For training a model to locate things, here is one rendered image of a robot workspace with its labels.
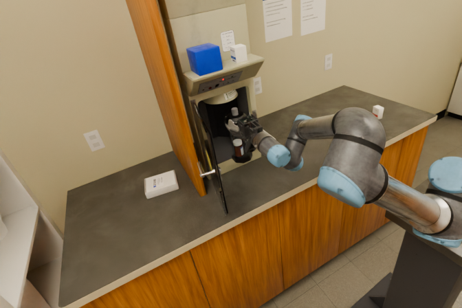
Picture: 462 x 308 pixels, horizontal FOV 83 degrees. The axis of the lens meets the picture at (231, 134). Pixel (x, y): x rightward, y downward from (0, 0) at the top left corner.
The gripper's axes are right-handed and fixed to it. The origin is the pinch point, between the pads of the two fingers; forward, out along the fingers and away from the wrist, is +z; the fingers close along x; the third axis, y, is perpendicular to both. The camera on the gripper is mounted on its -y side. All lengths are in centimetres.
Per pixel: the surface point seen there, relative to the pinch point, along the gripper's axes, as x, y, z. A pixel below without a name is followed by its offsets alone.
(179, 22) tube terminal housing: 14.2, 45.1, 8.7
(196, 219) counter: 32.4, -28.5, -17.4
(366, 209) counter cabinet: -72, -82, -27
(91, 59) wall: 49, 30, 51
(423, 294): -41, -63, -78
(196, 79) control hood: 15.9, 27.2, -4.1
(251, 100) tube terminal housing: -12.2, 4.9, 5.8
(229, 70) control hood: 2.4, 26.8, -4.1
